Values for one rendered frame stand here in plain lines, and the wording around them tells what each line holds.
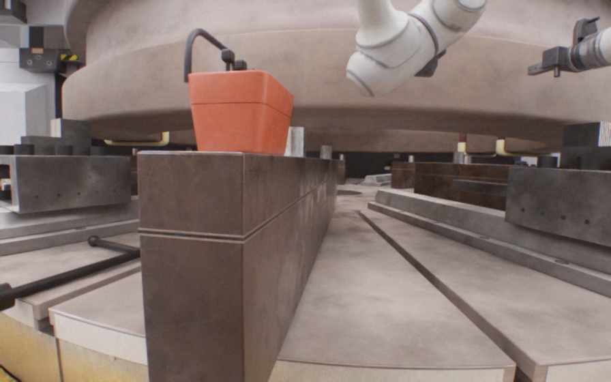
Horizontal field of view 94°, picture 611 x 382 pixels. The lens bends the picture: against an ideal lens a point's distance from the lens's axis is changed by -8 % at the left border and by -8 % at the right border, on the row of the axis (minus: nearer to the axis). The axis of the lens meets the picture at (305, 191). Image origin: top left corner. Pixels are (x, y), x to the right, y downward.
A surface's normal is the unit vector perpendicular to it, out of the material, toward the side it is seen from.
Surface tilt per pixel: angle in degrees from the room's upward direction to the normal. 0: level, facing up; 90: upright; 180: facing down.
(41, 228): 90
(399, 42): 118
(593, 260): 90
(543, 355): 0
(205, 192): 90
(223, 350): 90
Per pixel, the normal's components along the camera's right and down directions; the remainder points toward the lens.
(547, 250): -0.97, 0.00
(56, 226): 0.85, 0.07
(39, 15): 0.18, 0.11
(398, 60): 0.24, 0.54
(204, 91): -0.20, 0.21
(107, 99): -0.50, 0.07
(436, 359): 0.03, -0.99
